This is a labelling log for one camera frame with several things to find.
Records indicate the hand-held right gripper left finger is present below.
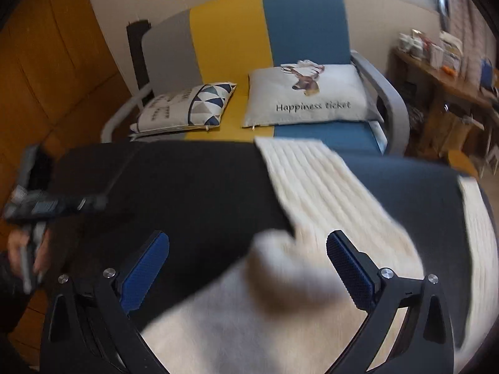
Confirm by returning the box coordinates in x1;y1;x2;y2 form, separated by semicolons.
41;231;170;374

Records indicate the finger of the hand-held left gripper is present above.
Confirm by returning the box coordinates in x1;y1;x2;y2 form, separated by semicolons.
47;196;109;215

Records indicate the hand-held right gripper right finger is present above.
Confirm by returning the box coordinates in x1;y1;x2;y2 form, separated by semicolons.
325;231;457;374

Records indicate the white knit sweater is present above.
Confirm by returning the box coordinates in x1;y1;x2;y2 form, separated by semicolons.
140;136;499;374

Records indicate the person's left hand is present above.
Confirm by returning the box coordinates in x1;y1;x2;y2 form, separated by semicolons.
7;228;51;285

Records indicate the geometric print pillow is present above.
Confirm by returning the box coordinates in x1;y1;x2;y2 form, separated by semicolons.
129;82;238;138

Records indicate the black panel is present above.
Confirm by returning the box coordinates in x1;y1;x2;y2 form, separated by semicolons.
127;19;152;86

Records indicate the brown paper bag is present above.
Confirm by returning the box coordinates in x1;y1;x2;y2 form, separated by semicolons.
425;109;468;152

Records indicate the deer print pillow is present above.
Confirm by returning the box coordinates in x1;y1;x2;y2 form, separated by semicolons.
242;61;377;128

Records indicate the wooden desk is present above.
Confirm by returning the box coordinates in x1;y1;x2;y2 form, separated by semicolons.
390;47;499;164

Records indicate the grey yellow blue sofa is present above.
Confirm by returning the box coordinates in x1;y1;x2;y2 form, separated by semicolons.
100;0;410;156

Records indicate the cluster of desk containers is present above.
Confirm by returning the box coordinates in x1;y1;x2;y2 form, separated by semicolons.
398;29;468;74

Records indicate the blue container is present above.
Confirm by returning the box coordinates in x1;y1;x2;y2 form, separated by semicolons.
480;58;494;88

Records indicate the pink striped curtain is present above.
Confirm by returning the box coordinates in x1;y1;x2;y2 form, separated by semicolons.
437;0;488;86

